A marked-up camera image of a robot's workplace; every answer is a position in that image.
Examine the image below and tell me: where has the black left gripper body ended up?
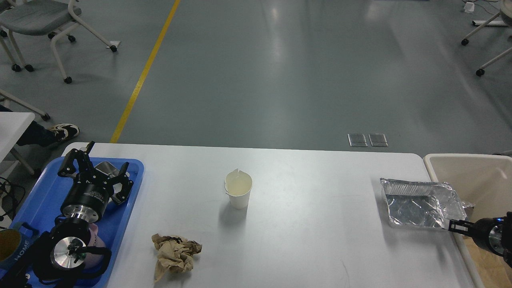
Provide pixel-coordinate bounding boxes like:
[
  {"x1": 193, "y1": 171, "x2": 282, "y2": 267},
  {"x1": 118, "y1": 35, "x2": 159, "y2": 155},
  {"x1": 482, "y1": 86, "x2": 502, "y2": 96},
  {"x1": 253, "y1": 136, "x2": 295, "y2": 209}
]
[{"x1": 60, "y1": 172, "x2": 113, "y2": 222}]

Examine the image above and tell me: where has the brown paper in bin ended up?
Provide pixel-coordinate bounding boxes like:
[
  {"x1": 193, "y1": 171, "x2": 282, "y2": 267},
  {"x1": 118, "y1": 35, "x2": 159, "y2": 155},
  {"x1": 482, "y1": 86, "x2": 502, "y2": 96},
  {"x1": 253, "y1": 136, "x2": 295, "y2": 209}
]
[{"x1": 462, "y1": 236, "x2": 512, "y2": 288}]

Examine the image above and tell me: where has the grey office chair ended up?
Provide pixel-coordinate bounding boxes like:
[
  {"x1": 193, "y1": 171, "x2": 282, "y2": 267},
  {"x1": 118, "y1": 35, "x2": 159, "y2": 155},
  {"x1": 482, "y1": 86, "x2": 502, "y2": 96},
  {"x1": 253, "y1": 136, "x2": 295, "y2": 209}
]
[{"x1": 0, "y1": 0, "x2": 120, "y2": 122}]

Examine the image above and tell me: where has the dark blue HOME mug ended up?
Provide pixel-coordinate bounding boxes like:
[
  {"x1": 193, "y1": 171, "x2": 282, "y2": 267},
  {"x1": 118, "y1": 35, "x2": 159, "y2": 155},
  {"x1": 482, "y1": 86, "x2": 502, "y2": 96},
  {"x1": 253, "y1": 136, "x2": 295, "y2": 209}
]
[{"x1": 0, "y1": 222, "x2": 40, "y2": 270}]

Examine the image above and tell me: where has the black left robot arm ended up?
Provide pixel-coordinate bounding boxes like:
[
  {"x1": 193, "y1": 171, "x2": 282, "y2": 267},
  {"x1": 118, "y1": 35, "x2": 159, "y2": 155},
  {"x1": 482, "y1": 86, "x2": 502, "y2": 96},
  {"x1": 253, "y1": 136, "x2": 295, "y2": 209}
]
[{"x1": 1, "y1": 142, "x2": 134, "y2": 288}]

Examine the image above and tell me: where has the blue plastic tray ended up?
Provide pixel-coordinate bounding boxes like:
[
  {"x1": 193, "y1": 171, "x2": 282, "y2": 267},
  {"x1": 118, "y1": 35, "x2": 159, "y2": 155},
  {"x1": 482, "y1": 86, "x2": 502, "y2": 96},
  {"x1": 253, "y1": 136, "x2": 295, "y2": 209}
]
[{"x1": 14, "y1": 157, "x2": 144, "y2": 288}]

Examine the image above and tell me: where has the beige plastic bin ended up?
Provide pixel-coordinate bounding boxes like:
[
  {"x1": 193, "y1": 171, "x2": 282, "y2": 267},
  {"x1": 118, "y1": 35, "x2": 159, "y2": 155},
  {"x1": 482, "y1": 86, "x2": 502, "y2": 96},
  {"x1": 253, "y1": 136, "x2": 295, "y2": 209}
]
[{"x1": 424, "y1": 154, "x2": 512, "y2": 288}]

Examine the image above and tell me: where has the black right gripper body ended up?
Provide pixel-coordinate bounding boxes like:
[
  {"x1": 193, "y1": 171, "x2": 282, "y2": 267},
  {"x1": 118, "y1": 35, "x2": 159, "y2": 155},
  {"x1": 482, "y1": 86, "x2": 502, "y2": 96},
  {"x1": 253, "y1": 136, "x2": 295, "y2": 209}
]
[{"x1": 471, "y1": 216, "x2": 511, "y2": 256}]

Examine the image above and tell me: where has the pink ribbed mug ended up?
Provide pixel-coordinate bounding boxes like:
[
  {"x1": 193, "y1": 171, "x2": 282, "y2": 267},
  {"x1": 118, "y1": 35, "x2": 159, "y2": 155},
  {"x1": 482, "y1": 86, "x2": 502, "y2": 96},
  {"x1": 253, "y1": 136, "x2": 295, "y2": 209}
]
[{"x1": 84, "y1": 224, "x2": 105, "y2": 270}]

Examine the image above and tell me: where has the person in dark trousers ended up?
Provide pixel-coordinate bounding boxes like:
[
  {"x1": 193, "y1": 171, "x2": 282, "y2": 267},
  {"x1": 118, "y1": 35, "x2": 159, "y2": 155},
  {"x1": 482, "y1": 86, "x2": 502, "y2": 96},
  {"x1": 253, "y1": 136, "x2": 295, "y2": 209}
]
[{"x1": 16, "y1": 121, "x2": 80, "y2": 147}]

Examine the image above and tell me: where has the brown paper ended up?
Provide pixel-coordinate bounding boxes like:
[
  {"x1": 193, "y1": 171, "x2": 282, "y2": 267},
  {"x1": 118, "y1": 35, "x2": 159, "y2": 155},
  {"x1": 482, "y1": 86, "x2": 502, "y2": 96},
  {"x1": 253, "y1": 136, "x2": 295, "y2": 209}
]
[
  {"x1": 462, "y1": 236, "x2": 512, "y2": 288},
  {"x1": 151, "y1": 233, "x2": 202, "y2": 283}
]

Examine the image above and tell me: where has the left floor outlet plate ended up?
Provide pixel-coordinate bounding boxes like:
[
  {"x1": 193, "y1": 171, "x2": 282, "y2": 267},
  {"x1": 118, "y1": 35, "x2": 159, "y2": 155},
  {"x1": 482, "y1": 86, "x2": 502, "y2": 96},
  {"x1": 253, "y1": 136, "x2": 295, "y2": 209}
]
[{"x1": 347, "y1": 133, "x2": 368, "y2": 148}]

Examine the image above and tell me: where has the aluminium foil tray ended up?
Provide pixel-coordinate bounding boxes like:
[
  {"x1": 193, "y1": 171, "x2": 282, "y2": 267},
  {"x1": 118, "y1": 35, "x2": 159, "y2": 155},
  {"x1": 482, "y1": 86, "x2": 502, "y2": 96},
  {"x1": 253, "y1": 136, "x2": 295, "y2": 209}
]
[{"x1": 379, "y1": 178, "x2": 469, "y2": 230}]

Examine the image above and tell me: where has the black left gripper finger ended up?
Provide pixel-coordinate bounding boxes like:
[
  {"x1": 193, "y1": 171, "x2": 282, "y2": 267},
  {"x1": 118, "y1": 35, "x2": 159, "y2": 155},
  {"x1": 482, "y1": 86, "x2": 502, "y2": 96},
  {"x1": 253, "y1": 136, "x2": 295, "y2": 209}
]
[
  {"x1": 108, "y1": 162, "x2": 134, "y2": 205},
  {"x1": 57, "y1": 141, "x2": 96, "y2": 180}
]

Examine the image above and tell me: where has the white side table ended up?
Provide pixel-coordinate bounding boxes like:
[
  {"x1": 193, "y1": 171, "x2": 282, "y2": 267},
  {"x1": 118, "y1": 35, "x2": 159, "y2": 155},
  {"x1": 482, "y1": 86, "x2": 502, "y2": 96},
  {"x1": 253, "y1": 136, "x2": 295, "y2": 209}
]
[{"x1": 0, "y1": 112, "x2": 41, "y2": 179}]

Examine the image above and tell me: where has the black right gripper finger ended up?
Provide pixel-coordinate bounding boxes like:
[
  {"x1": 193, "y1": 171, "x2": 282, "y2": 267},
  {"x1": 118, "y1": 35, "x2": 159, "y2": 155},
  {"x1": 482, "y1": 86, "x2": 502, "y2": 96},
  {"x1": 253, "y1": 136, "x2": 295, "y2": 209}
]
[{"x1": 448, "y1": 219, "x2": 474, "y2": 234}]

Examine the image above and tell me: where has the right floor outlet plate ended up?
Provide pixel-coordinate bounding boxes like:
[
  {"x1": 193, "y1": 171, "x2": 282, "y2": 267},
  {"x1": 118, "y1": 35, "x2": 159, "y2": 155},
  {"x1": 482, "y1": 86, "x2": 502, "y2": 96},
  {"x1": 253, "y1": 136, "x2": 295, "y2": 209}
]
[{"x1": 369, "y1": 133, "x2": 389, "y2": 147}]

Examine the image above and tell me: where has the stainless steel rectangular tin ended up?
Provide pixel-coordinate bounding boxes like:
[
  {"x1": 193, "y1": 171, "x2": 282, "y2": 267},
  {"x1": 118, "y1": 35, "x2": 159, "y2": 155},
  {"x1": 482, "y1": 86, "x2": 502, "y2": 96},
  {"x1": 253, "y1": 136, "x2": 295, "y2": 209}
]
[{"x1": 94, "y1": 162, "x2": 130, "y2": 182}]

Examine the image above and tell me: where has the white paper cup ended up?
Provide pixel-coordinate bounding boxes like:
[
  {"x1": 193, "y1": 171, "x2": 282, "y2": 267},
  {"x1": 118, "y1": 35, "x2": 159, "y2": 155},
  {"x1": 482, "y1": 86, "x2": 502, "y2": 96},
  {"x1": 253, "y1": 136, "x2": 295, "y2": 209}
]
[{"x1": 224, "y1": 168, "x2": 253, "y2": 210}]

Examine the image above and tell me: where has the white chair base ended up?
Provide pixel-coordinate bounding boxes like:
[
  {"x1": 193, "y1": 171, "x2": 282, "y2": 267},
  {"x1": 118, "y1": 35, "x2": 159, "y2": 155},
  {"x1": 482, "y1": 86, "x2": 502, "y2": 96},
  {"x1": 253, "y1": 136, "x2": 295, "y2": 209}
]
[{"x1": 460, "y1": 0, "x2": 512, "y2": 77}]

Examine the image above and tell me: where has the floor outlet plate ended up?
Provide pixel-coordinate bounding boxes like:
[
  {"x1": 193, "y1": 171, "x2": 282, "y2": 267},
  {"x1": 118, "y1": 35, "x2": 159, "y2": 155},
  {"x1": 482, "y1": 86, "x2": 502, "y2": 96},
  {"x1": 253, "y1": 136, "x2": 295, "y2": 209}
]
[
  {"x1": 347, "y1": 133, "x2": 368, "y2": 148},
  {"x1": 369, "y1": 133, "x2": 389, "y2": 147}
]

